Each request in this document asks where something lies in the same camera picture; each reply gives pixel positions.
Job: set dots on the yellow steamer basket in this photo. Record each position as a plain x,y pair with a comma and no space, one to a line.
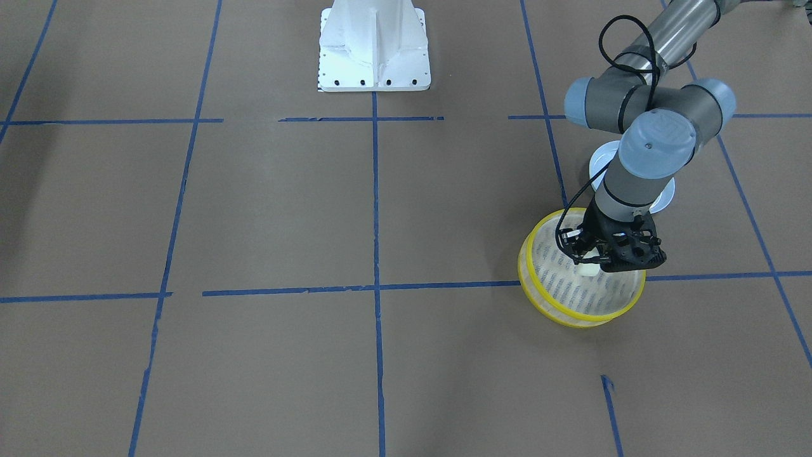
550,282

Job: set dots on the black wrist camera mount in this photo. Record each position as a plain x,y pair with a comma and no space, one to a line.
647,255

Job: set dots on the light blue plate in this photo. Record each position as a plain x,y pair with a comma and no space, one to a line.
604,154

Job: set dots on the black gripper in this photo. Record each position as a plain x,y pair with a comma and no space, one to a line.
597,223

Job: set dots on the white steamed bun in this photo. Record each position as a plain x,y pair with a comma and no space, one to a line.
590,269

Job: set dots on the white column pedestal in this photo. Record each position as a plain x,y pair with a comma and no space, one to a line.
373,46

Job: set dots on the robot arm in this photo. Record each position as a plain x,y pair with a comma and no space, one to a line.
661,129

